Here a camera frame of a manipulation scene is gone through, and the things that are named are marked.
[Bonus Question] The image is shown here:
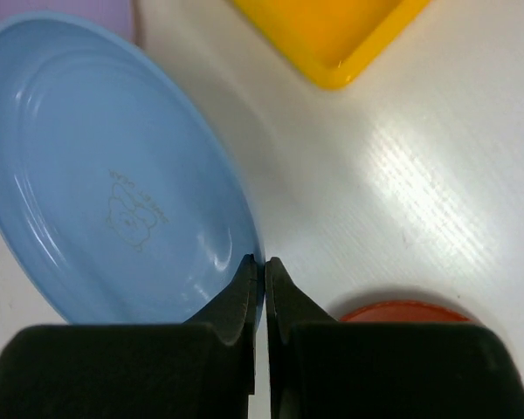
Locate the blue plate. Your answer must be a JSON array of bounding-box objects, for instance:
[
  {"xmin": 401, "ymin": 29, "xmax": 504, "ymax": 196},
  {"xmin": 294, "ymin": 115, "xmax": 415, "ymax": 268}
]
[{"xmin": 0, "ymin": 12, "xmax": 264, "ymax": 324}]

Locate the lilac plate front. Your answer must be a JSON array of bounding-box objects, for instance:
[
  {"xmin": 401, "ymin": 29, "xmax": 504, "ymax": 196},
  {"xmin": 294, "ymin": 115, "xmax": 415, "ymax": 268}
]
[{"xmin": 0, "ymin": 0, "xmax": 135, "ymax": 43}]

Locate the yellow plastic bin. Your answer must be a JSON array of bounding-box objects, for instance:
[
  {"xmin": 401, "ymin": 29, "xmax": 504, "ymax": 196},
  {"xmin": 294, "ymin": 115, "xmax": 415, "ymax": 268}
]
[{"xmin": 232, "ymin": 0, "xmax": 430, "ymax": 90}]

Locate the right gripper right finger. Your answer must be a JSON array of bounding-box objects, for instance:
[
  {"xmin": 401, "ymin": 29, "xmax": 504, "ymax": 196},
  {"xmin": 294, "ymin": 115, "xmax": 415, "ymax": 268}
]
[{"xmin": 265, "ymin": 258, "xmax": 524, "ymax": 418}]

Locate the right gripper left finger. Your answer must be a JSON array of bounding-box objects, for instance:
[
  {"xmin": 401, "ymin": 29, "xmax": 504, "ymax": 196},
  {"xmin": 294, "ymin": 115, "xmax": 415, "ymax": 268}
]
[{"xmin": 0, "ymin": 256, "xmax": 258, "ymax": 418}]

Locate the brown plate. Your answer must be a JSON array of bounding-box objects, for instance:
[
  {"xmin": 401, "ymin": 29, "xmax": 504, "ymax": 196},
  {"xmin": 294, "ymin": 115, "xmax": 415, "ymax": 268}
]
[{"xmin": 341, "ymin": 299, "xmax": 470, "ymax": 322}]

